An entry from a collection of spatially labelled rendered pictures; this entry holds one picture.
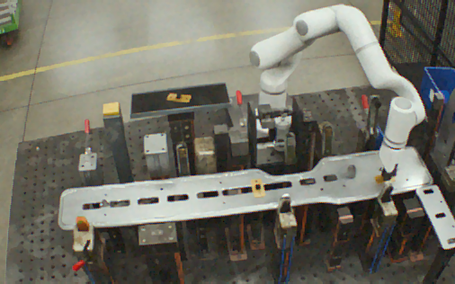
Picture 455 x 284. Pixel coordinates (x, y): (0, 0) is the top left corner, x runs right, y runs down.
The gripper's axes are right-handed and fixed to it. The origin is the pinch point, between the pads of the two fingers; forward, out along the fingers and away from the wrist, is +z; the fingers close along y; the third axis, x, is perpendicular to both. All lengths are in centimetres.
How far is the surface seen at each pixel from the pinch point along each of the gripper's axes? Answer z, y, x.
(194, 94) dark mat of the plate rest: -13, -40, -64
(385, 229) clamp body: 6.3, 19.9, -6.4
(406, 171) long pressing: 3.1, -2.3, 10.5
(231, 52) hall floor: 103, -255, -22
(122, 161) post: 12, -36, -95
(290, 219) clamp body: -1.5, 14.4, -39.7
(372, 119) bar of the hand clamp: -8.8, -19.8, 0.0
